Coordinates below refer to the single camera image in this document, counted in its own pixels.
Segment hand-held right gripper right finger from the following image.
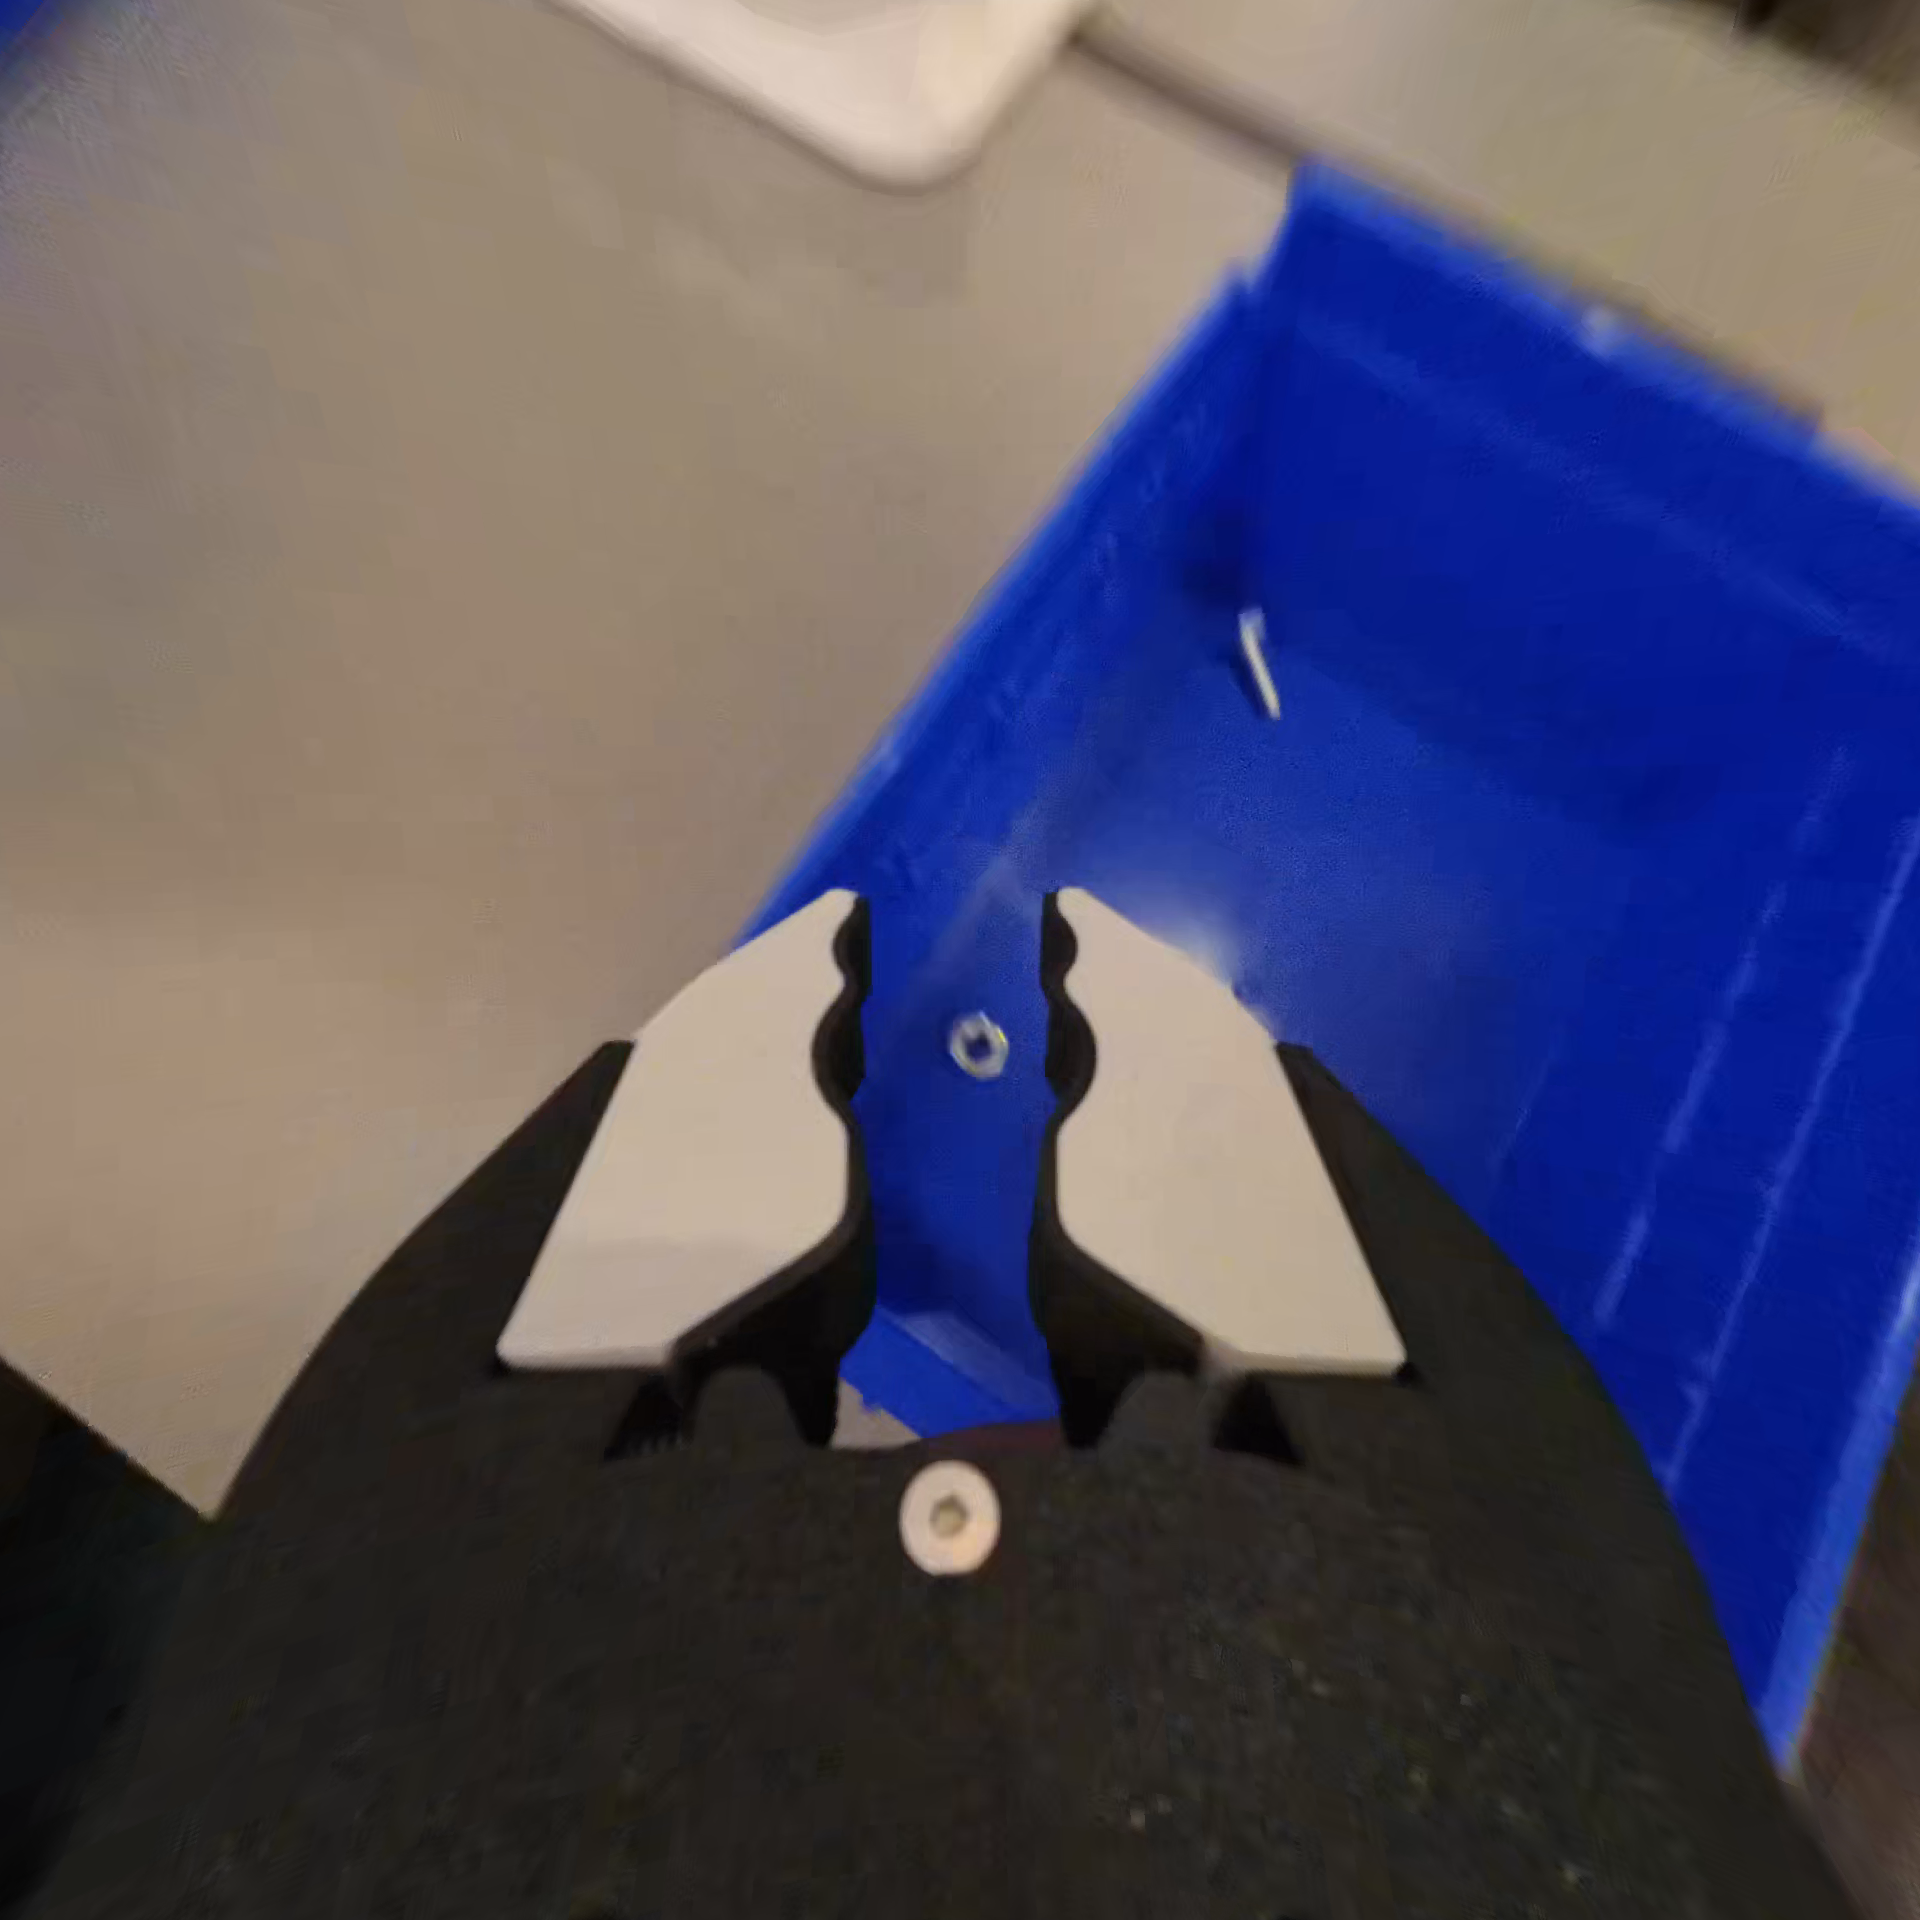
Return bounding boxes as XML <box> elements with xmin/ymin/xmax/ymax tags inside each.
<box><xmin>1031</xmin><ymin>884</ymin><xmax>1413</xmax><ymax>1378</ymax></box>

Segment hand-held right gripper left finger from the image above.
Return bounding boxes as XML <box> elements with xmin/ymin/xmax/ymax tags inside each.
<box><xmin>495</xmin><ymin>887</ymin><xmax>875</xmax><ymax>1374</ymax></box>

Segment blue plastic bin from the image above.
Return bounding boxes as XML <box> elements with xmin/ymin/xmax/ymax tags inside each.
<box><xmin>743</xmin><ymin>159</ymin><xmax>1920</xmax><ymax>1779</ymax></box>

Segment grey desk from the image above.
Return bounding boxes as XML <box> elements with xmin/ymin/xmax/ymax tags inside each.
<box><xmin>0</xmin><ymin>0</ymin><xmax>1920</xmax><ymax>1518</ymax></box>

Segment wooden document stand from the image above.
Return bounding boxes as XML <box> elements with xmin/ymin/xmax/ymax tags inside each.
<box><xmin>554</xmin><ymin>0</ymin><xmax>1096</xmax><ymax>191</ymax></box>

